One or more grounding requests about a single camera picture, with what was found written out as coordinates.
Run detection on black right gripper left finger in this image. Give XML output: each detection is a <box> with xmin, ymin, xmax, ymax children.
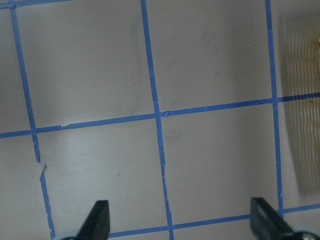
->
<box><xmin>77</xmin><ymin>200</ymin><xmax>111</xmax><ymax>240</ymax></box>

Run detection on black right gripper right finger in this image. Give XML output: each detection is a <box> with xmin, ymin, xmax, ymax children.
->
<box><xmin>250</xmin><ymin>197</ymin><xmax>294</xmax><ymax>240</ymax></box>

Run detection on yellow plastic woven basket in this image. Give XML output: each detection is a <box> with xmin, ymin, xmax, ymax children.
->
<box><xmin>278</xmin><ymin>13</ymin><xmax>320</xmax><ymax>196</ymax></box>

